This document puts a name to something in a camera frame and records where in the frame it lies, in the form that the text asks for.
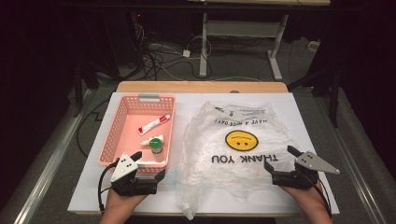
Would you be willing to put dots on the pink plastic basket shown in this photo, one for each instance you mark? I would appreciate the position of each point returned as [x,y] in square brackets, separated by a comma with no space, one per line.
[140,124]

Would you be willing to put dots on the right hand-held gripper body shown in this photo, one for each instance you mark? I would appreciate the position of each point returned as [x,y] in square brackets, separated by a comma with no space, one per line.
[306,165]

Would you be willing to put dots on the metal floor rail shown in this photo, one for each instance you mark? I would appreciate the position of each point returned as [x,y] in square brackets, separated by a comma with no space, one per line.
[46,174]
[358,174]

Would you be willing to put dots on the clear plastic smiley bag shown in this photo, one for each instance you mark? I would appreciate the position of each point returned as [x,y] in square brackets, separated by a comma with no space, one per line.
[236,174]

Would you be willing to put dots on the wooden table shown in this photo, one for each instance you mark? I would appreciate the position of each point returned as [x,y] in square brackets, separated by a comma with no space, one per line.
[186,87]

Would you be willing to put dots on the white power strip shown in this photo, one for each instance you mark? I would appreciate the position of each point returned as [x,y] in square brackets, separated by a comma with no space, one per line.
[313,46]

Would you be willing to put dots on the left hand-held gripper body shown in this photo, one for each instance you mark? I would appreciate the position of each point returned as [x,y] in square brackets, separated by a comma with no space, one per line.
[124,169]

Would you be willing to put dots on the green-capped small bottle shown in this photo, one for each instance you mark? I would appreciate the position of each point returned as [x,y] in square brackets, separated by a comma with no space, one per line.
[155,144]

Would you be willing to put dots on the white metal desk frame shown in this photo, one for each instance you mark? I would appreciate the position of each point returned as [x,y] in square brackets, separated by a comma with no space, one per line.
[204,46]

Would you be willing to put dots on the person's right hand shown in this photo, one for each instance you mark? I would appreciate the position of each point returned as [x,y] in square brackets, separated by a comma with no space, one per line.
[308,199]

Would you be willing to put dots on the white power adapter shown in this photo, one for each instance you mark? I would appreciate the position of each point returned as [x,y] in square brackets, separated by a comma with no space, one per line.
[186,53]

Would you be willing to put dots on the white table board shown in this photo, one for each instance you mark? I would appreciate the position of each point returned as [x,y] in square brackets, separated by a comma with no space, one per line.
[193,105]

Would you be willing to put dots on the person's left hand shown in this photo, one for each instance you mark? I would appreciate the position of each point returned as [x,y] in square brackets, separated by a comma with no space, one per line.
[121,203]

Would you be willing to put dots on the small white dropper bottle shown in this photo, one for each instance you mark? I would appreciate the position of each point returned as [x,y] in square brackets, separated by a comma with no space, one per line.
[145,142]

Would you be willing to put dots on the black stand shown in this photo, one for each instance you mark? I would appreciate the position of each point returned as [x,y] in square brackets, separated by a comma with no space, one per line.
[334,93]
[77,93]

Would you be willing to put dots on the red and white toothpaste tube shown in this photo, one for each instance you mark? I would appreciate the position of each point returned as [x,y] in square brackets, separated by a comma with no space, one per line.
[153,124]

